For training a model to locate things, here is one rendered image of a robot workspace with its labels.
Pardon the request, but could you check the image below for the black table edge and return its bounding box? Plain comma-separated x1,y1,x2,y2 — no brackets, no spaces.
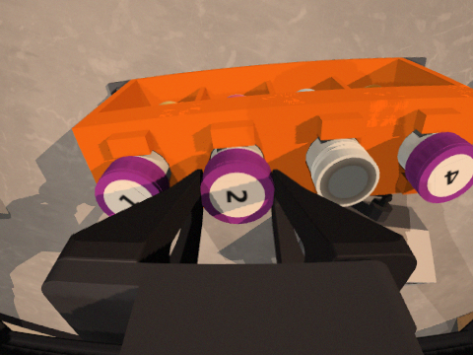
0,313,83,340

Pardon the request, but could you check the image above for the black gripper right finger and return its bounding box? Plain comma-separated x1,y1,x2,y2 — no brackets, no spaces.
271,170,417,291

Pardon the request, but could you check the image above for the brown cardboard box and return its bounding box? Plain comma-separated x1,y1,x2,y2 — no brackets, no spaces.
457,312,473,331

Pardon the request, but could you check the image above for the beige key housing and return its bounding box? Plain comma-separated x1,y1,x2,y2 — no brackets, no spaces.
345,194,437,286

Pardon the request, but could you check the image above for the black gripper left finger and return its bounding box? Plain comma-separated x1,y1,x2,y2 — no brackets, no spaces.
57,170,204,264

